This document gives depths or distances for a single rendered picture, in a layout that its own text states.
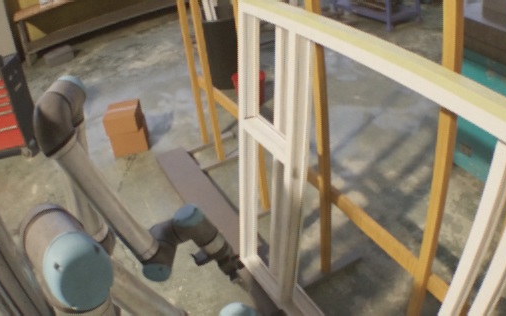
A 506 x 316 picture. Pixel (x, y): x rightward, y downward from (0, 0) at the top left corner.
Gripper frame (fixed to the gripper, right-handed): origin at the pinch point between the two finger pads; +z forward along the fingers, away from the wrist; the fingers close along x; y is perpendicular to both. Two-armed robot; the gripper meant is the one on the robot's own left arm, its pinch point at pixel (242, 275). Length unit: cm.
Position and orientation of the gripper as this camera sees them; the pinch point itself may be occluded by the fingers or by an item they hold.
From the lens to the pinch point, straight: 166.7
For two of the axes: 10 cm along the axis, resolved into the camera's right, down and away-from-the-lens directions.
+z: 5.3, 7.3, 4.4
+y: 8.3, -5.5, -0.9
